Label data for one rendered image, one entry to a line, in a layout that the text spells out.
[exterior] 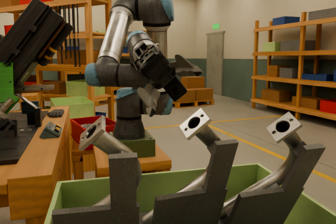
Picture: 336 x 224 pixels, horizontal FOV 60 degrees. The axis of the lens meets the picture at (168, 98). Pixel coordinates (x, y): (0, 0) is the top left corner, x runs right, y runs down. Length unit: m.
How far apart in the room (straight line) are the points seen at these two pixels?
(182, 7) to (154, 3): 10.63
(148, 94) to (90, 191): 0.34
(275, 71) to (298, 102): 1.03
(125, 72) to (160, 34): 0.35
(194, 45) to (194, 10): 1.38
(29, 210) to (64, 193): 0.30
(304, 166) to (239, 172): 0.37
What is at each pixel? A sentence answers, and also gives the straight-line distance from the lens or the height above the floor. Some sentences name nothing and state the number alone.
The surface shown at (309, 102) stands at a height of 0.38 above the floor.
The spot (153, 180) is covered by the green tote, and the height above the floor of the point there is 0.94.
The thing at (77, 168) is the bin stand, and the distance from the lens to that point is 1.69.
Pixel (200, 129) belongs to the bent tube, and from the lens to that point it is 0.53.
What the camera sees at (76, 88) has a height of 0.85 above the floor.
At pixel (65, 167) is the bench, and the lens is 2.60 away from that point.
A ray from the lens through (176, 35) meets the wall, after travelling 11.58.
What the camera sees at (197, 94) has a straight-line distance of 7.77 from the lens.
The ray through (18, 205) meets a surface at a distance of 1.16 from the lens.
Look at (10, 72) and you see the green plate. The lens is 1.72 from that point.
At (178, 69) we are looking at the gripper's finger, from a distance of 0.70.
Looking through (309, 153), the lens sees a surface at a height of 1.12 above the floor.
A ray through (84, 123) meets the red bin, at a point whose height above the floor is 0.88.
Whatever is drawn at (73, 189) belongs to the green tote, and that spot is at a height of 0.94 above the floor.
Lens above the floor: 1.30
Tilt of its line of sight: 8 degrees down
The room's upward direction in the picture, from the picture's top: straight up
